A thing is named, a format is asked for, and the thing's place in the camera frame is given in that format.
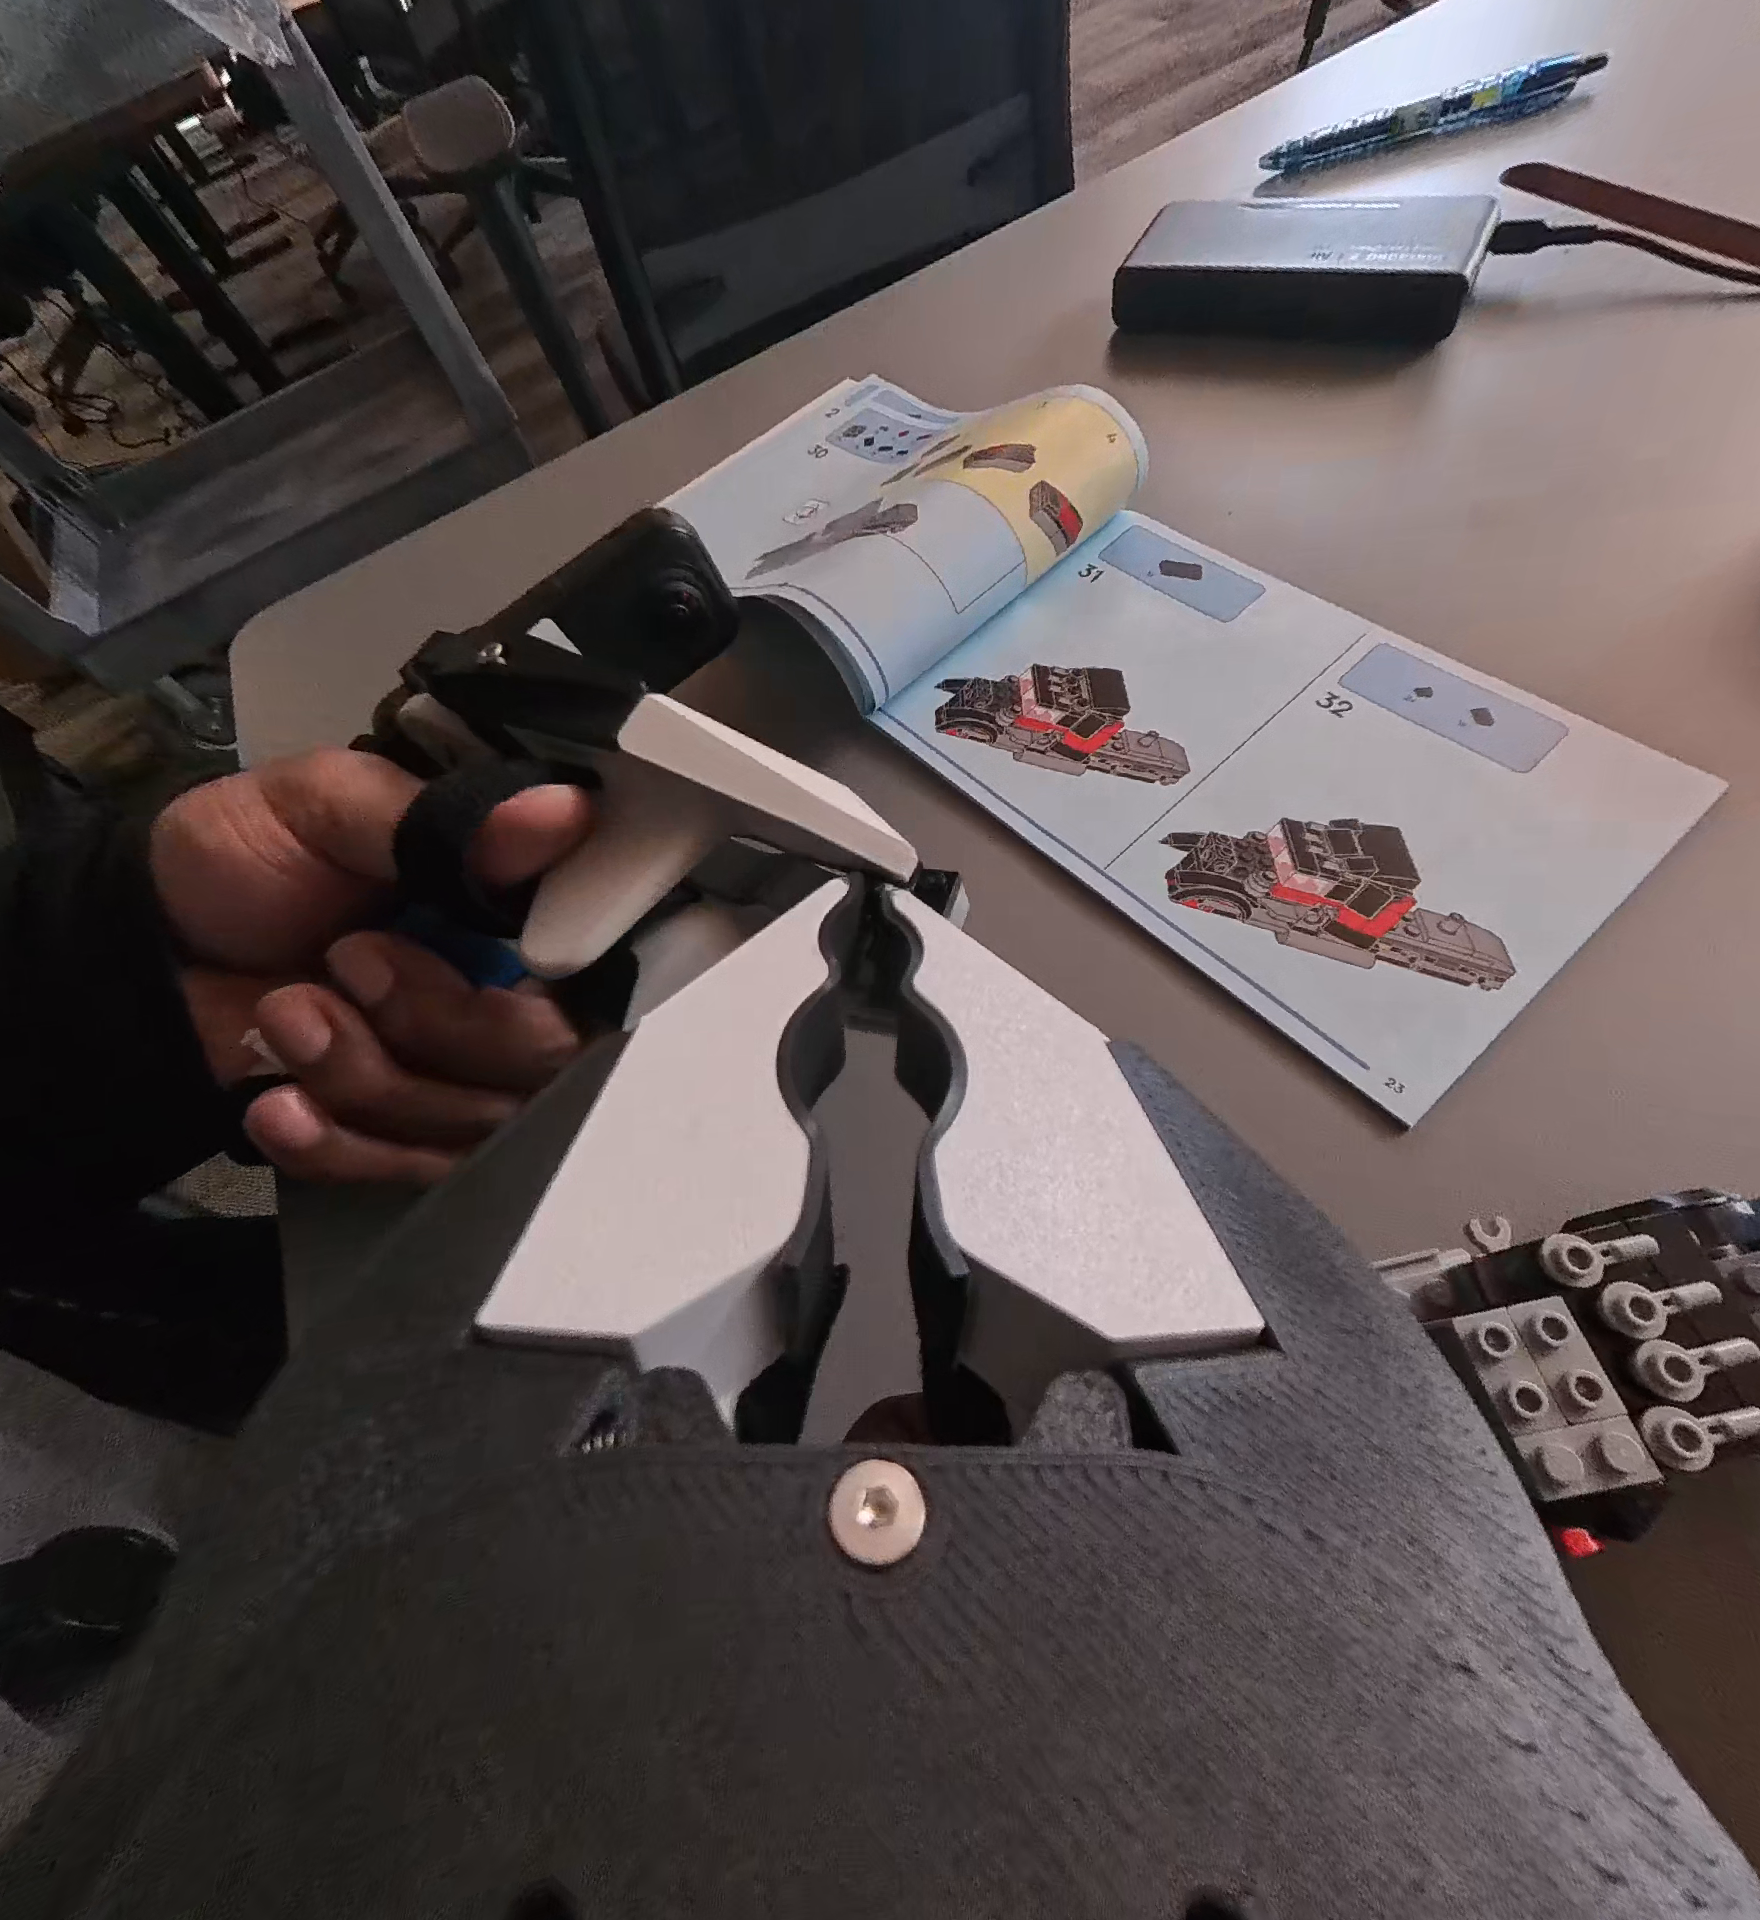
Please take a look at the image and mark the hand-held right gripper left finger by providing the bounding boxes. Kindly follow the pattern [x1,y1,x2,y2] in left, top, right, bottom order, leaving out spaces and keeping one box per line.
[472,876,860,1426]

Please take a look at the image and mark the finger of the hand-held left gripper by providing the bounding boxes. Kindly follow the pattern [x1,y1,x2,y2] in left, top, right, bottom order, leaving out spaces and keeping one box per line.
[518,795,704,985]
[614,691,926,888]

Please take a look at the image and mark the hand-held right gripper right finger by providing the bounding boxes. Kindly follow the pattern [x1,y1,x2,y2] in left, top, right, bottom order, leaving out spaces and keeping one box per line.
[878,888,1272,1425]

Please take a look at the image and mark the person's left forearm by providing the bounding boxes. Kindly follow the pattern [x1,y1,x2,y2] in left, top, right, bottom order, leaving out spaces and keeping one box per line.
[0,748,281,1202]

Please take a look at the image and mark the brown desk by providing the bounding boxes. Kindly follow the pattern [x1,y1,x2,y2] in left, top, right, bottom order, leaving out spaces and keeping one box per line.
[225,0,1760,1920]

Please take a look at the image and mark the person's left hand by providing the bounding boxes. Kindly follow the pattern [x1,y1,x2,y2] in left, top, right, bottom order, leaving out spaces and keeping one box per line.
[150,746,593,1188]

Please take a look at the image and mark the toy instruction booklet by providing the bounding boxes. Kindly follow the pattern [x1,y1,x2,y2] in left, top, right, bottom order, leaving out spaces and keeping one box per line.
[663,370,1730,1129]

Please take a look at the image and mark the black mesh office chair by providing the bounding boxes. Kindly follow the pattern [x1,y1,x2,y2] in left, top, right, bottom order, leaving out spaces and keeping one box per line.
[398,0,1074,441]

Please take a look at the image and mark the person's black jacket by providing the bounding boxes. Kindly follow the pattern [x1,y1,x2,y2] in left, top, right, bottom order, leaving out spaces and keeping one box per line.
[0,1183,292,1432]

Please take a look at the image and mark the toy brick truck model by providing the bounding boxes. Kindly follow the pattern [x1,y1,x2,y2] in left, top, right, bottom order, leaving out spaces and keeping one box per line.
[1376,1188,1760,1564]

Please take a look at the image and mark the person's grey shirt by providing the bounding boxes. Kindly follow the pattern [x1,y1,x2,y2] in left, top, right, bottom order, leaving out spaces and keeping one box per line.
[0,1312,225,1920]

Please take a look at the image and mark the black power bank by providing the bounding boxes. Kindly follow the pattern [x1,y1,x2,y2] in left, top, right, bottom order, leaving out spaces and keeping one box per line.
[1115,190,1508,340]

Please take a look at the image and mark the blue pen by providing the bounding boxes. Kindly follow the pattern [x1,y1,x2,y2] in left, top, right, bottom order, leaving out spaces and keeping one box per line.
[1255,45,1609,173]

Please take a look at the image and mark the brown strap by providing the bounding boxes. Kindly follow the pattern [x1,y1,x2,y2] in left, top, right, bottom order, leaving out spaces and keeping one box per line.
[1502,161,1760,290]

